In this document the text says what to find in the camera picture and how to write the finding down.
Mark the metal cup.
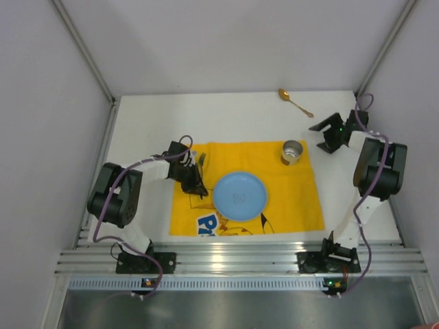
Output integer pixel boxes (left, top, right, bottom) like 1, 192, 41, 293
281, 140, 303, 166

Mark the blue plastic plate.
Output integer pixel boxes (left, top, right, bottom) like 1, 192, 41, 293
213, 171, 268, 222

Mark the gold spoon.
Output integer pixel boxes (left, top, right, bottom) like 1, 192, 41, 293
277, 88, 314, 118

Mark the yellow placemat cloth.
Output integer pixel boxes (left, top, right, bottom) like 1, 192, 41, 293
169, 141, 324, 237

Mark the blue fork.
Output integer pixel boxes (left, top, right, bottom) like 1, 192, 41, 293
198, 153, 206, 171

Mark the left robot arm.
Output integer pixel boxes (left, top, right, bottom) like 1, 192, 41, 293
86, 140, 209, 256

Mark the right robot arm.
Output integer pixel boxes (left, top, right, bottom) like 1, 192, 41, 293
309, 109, 407, 266

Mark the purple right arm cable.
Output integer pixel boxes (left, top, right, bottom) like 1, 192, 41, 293
337, 93, 390, 299

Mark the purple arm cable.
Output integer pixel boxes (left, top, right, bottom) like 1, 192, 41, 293
93, 134, 194, 299
337, 93, 390, 299

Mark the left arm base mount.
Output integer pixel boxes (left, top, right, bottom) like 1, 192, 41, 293
115, 252, 176, 274

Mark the left aluminium frame post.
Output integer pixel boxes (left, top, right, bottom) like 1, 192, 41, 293
51, 0, 116, 103

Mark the aluminium frame post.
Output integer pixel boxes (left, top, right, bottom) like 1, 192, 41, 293
354, 0, 420, 99
51, 0, 116, 103

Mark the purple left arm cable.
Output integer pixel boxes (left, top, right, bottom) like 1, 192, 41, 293
93, 134, 194, 299

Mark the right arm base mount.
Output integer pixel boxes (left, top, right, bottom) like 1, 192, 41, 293
296, 252, 361, 274

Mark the right aluminium frame post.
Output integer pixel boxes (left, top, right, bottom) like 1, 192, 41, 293
354, 0, 420, 99

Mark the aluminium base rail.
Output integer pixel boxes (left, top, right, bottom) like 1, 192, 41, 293
55, 241, 427, 276

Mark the perforated cable duct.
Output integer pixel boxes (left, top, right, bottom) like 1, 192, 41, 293
68, 276, 347, 292

